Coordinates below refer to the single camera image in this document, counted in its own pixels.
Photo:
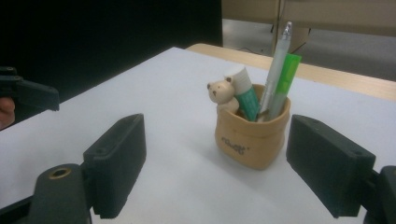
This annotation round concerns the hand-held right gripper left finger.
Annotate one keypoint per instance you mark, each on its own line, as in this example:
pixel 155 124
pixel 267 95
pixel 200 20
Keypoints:
pixel 120 165

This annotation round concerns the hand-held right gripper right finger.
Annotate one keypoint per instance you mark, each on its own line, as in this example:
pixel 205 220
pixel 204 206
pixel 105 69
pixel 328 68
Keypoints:
pixel 327 161

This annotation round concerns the tan pen holder with bear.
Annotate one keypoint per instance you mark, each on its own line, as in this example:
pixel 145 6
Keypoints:
pixel 252 140

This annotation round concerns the green highlighter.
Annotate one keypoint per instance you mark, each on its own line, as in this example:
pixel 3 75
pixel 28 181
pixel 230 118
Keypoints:
pixel 288 77

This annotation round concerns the clear pen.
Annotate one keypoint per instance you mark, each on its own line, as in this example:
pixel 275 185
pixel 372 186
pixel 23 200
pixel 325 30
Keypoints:
pixel 277 68

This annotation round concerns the green and white glue stick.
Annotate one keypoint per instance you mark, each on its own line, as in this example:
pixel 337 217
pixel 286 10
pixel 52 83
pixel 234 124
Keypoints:
pixel 246 93

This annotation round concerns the white board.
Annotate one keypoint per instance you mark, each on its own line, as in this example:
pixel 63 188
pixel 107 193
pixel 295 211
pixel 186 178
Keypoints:
pixel 174 99

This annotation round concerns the light wooden table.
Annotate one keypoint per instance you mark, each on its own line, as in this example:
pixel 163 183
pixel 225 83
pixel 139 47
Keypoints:
pixel 327 76

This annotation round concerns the black curtain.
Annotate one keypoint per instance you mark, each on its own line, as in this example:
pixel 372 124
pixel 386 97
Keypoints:
pixel 109 37

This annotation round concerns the beige wooden shelf unit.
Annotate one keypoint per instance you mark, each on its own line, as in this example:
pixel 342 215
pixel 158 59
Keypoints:
pixel 342 15

